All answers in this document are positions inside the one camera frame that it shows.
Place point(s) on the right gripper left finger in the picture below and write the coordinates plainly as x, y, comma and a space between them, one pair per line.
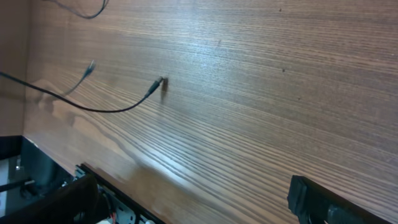
78, 198

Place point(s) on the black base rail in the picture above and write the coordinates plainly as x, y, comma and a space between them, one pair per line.
125, 209

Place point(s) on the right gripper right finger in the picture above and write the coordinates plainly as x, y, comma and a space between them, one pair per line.
313, 204

